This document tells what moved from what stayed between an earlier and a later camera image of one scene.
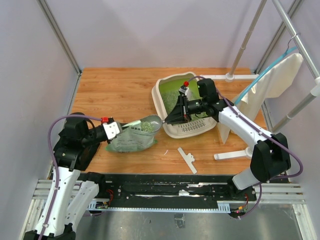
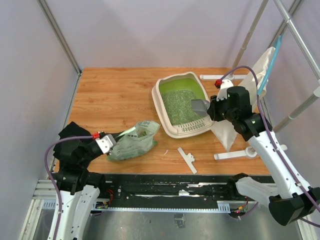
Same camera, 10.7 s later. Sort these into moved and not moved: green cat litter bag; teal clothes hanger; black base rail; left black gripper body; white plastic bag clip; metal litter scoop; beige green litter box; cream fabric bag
Moved: metal litter scoop; teal clothes hanger; green cat litter bag; cream fabric bag; left black gripper body
Not moved: beige green litter box; black base rail; white plastic bag clip
